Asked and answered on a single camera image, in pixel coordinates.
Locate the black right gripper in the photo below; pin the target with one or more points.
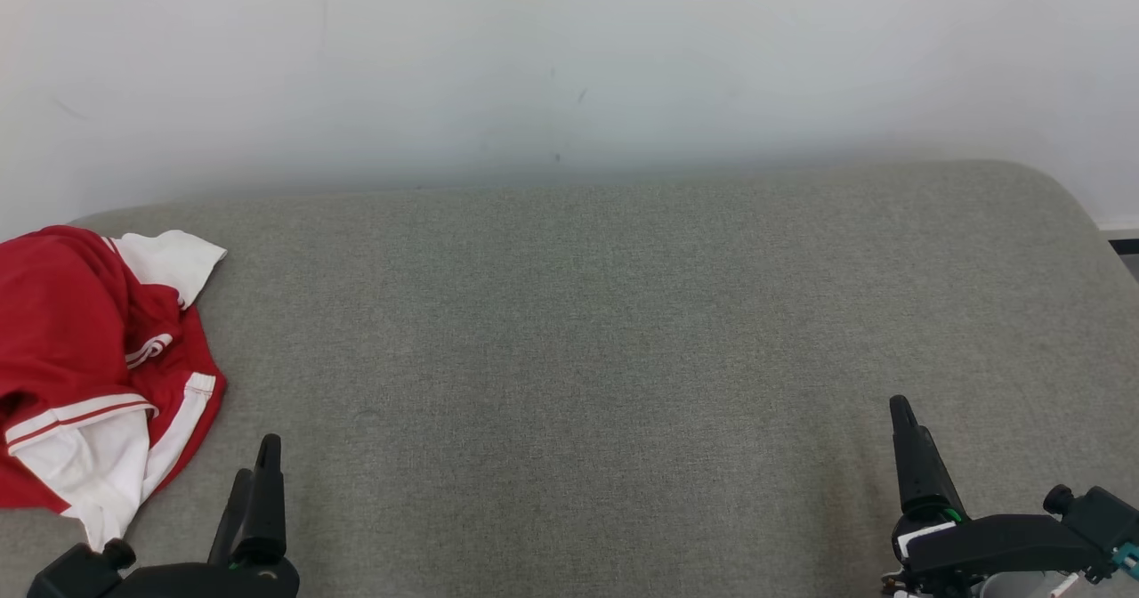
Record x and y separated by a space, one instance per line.
988 545

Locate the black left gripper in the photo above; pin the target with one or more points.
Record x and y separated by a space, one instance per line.
214 580

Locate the red white basketball jersey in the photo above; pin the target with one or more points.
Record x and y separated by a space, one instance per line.
62 313

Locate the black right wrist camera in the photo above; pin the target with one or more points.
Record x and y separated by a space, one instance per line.
1099 518

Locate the white wall skirting board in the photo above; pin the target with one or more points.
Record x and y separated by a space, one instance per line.
1123 235

